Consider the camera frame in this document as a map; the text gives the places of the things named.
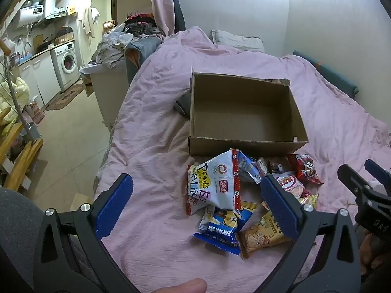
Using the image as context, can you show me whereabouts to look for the teal bolster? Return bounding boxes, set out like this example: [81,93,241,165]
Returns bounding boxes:
[293,50,359,100]

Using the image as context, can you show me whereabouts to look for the white triangular snack bag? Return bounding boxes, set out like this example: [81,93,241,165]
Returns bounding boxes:
[187,149,242,216]

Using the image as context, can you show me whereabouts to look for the blue-grey jeans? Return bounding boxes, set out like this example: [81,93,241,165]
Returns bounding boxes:
[125,35,165,80]

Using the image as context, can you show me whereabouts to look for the person's right hand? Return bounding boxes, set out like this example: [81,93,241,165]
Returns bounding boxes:
[360,233,391,283]

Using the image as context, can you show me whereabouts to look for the grey metal pole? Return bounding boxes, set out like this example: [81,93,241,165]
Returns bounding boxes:
[0,58,42,142]

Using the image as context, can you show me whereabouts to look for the dark striped cloth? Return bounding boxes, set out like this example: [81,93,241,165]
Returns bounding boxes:
[174,90,193,117]

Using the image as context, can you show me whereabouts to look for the white red-ring snack bag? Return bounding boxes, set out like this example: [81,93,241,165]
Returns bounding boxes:
[272,172,312,199]

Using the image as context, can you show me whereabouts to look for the white washing machine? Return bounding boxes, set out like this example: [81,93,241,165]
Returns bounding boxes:
[50,41,80,92]

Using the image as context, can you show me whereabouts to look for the blue cartoon snack packet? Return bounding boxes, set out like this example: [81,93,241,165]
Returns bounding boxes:
[193,206,254,256]

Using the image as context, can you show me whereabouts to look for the wooden rack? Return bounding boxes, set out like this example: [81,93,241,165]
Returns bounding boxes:
[0,110,44,191]

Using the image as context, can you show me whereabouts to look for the orange snack packet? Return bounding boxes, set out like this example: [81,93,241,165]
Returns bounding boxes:
[237,210,294,260]

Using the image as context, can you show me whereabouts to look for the white water heater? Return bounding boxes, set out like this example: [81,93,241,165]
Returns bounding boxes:
[15,0,57,29]

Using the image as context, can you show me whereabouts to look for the hanging white towel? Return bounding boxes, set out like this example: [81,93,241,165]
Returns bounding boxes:
[78,6,100,39]

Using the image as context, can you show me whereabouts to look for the pile of white cloths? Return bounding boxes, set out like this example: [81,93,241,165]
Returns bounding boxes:
[92,32,135,68]

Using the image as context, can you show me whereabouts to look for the small red and white packet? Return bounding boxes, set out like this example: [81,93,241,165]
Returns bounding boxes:
[256,157,269,178]

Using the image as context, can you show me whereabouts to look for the person's left hand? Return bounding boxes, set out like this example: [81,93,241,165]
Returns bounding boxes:
[150,278,208,293]

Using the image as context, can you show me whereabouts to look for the pink curtain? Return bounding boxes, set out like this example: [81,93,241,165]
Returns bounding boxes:
[151,0,176,37]

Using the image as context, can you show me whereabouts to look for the small brown snack packet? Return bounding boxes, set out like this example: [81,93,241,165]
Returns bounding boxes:
[267,158,292,175]

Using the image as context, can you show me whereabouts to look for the black upright board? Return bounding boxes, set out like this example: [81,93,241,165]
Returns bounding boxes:
[169,0,186,34]

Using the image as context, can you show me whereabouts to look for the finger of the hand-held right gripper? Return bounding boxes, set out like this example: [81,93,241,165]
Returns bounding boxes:
[337,164,372,203]
[364,159,391,196]

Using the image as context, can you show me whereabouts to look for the patterned floor rug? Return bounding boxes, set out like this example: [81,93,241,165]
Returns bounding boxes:
[46,81,87,111]

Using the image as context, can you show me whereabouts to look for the pink blanket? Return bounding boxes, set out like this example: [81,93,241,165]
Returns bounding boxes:
[93,26,391,293]

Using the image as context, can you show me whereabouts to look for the pile of dark clothes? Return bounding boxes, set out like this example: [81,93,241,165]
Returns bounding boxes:
[125,12,164,37]

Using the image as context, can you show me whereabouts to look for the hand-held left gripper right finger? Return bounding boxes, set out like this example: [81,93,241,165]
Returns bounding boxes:
[260,174,362,293]

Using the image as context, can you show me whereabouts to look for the white kitchen cabinet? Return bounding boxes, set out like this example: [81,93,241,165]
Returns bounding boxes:
[17,50,58,106]

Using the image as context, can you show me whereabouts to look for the person's grey trouser leg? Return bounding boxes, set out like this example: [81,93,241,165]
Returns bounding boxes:
[0,187,101,293]

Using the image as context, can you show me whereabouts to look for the yellow snack packet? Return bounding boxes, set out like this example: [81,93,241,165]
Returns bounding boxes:
[298,194,319,209]

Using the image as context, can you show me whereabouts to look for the grey pillow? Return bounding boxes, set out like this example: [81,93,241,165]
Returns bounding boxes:
[211,30,265,52]

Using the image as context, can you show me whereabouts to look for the cardboard box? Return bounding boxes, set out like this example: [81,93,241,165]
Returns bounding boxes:
[188,65,310,157]

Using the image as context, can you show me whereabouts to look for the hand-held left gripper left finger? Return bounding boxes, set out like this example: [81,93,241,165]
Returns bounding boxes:
[33,173,145,293]

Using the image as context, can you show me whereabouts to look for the white dresser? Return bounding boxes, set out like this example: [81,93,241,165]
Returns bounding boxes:
[80,59,129,129]

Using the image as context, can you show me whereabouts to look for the pale yellow duvet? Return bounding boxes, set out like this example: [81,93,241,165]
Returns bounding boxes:
[0,76,30,126]

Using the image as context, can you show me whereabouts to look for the red cartoon face snack bag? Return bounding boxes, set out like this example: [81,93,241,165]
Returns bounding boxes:
[287,153,324,184]

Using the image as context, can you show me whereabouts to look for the blue and white snack bag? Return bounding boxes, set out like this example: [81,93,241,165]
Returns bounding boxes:
[237,151,263,184]

